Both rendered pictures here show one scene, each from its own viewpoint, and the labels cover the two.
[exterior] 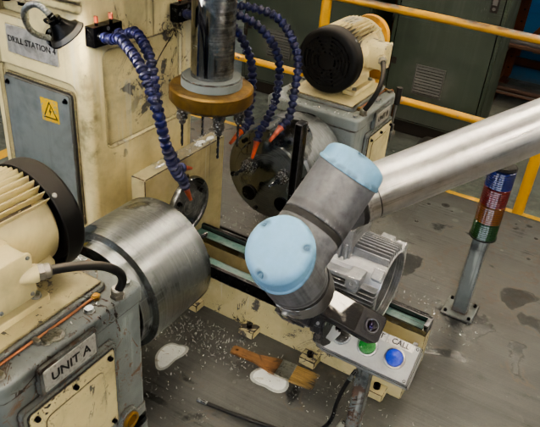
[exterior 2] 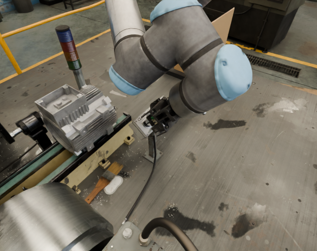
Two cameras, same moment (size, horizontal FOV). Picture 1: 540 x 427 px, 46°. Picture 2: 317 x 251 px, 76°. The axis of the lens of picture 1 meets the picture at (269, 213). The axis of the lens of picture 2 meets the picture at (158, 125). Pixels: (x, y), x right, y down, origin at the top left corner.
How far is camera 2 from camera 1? 0.84 m
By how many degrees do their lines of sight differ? 62
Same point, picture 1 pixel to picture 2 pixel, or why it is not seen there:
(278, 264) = (247, 72)
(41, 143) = not seen: outside the picture
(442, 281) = not seen: hidden behind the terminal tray
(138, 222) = (29, 229)
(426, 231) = (26, 99)
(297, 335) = (92, 164)
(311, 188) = (203, 27)
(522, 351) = (115, 91)
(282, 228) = (231, 55)
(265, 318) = (74, 178)
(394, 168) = (134, 17)
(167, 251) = (68, 206)
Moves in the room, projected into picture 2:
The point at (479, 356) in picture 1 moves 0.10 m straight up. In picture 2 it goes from (115, 103) to (112, 89)
